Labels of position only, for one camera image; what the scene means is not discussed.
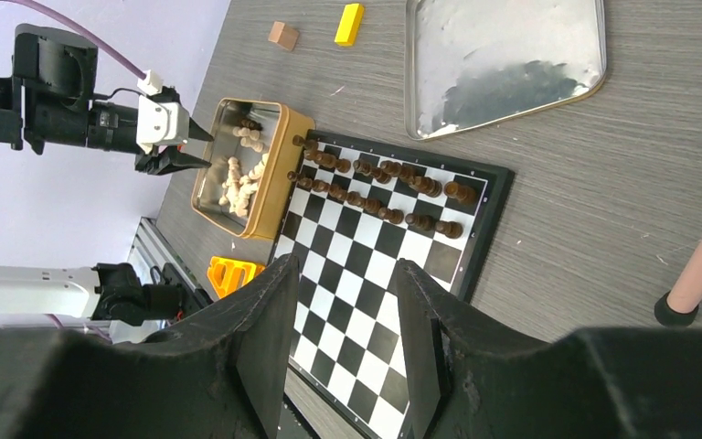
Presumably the black white folding chessboard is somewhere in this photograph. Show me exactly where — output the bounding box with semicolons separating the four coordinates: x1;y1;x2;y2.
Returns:
271;130;515;438

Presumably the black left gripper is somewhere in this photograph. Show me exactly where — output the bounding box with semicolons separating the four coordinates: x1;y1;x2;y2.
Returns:
85;102;214;176

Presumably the dark rook corner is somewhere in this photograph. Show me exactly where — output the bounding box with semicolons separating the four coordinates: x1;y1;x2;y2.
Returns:
443;181;477;205

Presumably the yellow triangular toy frame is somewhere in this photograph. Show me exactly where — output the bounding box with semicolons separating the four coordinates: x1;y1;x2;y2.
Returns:
207;256;265;299

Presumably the dark pawn on board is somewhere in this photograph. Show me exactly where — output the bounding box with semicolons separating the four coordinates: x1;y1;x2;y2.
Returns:
287;171;314;190

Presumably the dark chess piece on board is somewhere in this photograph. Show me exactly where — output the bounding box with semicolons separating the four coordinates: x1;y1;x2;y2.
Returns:
292;134;318;161

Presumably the gold tin box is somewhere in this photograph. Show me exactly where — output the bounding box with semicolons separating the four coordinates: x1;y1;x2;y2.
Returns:
190;98;315;240

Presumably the dark tall piece back row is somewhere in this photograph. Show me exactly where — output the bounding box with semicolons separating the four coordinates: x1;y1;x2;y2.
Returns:
379;160;416;185

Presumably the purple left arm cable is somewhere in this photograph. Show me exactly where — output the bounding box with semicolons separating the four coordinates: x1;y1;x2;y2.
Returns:
0;0;149;83

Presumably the small wooden block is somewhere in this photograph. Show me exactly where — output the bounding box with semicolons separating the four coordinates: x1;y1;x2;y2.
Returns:
268;21;300;51

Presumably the tin lid with bears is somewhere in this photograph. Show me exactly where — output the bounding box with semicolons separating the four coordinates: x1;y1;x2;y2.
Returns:
404;0;608;141

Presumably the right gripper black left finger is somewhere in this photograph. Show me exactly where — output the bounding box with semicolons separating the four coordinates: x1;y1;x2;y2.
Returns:
0;254;299;438

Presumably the dark piece beside tall piece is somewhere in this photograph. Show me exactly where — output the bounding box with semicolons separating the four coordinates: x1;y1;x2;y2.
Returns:
409;176;442;198

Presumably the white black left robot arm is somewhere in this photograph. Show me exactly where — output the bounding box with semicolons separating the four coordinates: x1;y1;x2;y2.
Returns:
0;24;218;268

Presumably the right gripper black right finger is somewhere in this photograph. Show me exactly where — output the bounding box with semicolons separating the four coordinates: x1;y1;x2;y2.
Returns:
395;260;702;438

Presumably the small yellow block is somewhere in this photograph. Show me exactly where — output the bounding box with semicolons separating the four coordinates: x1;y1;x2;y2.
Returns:
335;3;365;47

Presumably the pink tripod music stand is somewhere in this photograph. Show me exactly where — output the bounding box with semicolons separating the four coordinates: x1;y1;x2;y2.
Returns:
654;181;702;329

